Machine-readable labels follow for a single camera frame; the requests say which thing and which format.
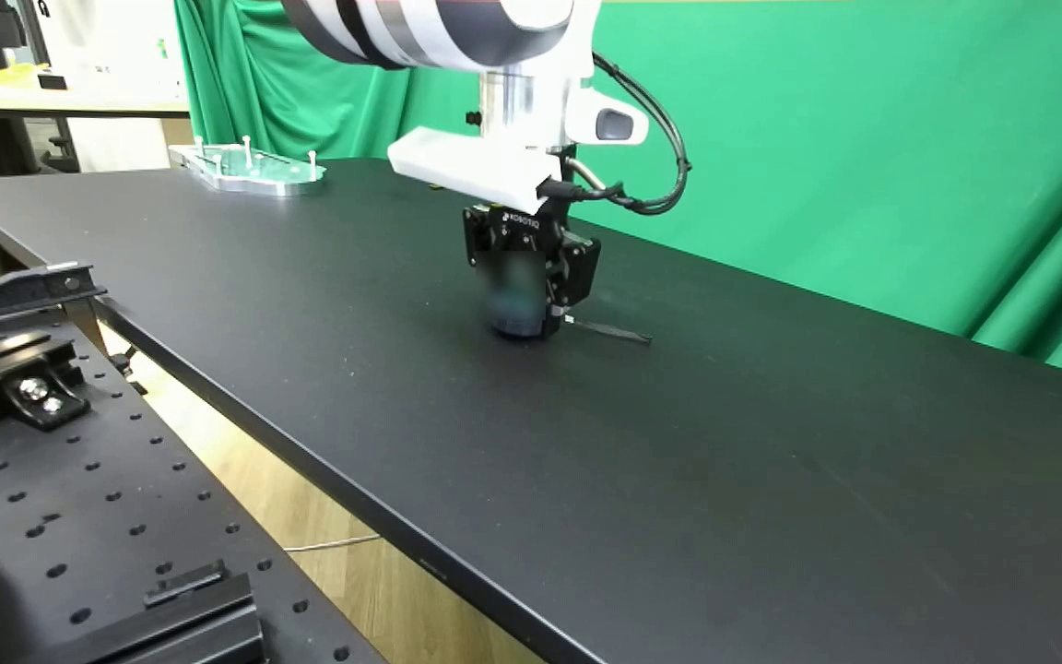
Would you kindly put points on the clear acrylic plate with posts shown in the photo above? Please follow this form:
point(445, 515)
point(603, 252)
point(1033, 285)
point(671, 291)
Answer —
point(249, 166)

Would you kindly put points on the green backdrop curtain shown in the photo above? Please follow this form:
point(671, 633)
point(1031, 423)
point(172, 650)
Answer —
point(874, 150)

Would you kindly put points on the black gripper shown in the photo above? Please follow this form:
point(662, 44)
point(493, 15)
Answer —
point(531, 240)

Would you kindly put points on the black clamp with silver bolt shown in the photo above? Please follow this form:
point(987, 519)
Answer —
point(39, 392)

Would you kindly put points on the black metal rail bracket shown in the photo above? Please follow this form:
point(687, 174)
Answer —
point(17, 295)

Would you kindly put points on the black mounting block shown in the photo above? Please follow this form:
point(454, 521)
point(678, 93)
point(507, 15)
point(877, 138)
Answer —
point(175, 620)

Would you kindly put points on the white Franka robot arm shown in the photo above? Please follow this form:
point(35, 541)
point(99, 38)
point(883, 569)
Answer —
point(480, 76)

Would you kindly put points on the white cabinet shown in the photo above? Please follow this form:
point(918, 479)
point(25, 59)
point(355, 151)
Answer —
point(113, 59)

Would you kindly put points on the light wooden desk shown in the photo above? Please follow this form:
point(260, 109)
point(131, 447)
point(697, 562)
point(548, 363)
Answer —
point(53, 98)

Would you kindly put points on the black perforated breadboard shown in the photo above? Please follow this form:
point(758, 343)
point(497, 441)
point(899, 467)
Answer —
point(88, 519)

